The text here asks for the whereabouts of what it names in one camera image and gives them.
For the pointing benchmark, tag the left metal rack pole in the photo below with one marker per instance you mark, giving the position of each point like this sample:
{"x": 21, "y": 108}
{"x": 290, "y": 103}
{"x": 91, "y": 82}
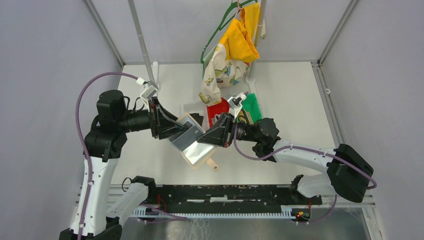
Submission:
{"x": 141, "y": 40}

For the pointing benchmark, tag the beige card holder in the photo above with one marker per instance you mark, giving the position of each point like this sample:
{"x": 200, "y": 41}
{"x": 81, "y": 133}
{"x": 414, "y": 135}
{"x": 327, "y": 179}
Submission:
{"x": 194, "y": 152}

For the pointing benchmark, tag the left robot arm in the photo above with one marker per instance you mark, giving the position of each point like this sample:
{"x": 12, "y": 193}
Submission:
{"x": 102, "y": 148}

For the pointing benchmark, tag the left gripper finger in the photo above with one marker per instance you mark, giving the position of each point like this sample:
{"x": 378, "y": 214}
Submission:
{"x": 165, "y": 131}
{"x": 164, "y": 118}

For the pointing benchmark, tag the metal rack pole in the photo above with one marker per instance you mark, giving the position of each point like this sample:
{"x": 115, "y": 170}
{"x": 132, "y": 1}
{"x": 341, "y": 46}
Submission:
{"x": 141, "y": 40}
{"x": 259, "y": 27}

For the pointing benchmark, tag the red plastic bin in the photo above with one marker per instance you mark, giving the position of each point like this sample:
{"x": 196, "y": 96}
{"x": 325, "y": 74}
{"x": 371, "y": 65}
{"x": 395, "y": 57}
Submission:
{"x": 215, "y": 111}

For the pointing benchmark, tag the yellow patterned garment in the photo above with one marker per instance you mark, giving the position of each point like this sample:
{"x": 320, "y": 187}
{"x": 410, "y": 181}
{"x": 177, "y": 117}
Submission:
{"x": 230, "y": 58}

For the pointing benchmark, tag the gold card with stripe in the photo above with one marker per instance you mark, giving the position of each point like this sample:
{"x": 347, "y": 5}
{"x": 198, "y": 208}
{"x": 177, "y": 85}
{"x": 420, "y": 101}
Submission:
{"x": 245, "y": 117}

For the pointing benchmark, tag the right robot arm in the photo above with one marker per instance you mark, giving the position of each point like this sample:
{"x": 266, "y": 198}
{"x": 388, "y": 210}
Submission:
{"x": 342, "y": 171}

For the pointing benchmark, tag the black card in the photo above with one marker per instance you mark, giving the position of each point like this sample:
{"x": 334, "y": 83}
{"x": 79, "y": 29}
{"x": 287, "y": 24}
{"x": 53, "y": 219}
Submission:
{"x": 198, "y": 118}

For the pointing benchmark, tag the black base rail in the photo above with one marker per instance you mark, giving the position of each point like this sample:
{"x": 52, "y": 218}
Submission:
{"x": 227, "y": 199}

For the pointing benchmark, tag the right metal rack pole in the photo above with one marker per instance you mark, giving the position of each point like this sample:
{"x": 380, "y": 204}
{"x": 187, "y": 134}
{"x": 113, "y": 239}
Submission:
{"x": 259, "y": 27}

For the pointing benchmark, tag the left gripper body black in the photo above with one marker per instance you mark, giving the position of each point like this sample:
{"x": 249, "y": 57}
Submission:
{"x": 154, "y": 119}

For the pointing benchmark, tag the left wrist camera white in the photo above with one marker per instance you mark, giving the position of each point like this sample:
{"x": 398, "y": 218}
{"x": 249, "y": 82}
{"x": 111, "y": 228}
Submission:
{"x": 147, "y": 88}

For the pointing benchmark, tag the clear plastic bin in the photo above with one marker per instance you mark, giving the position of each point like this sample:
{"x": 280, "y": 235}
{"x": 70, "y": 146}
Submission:
{"x": 196, "y": 107}

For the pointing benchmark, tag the green clothes hanger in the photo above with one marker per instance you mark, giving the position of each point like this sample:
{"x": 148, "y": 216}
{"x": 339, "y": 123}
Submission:
{"x": 226, "y": 19}

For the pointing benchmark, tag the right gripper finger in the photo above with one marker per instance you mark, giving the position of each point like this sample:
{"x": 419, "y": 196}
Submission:
{"x": 224, "y": 122}
{"x": 216, "y": 136}

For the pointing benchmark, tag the green plastic bin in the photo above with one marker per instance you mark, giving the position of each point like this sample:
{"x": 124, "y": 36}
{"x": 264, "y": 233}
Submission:
{"x": 250, "y": 104}

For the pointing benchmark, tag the white slotted cable duct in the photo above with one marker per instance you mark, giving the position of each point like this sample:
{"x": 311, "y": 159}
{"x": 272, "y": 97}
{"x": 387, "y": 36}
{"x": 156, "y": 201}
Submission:
{"x": 284, "y": 213}

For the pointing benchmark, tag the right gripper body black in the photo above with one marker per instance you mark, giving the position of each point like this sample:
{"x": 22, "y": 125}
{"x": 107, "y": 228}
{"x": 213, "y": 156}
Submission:
{"x": 229, "y": 123}

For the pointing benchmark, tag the left white rack foot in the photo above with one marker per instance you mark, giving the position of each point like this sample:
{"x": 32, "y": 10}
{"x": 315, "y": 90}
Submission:
{"x": 155, "y": 71}

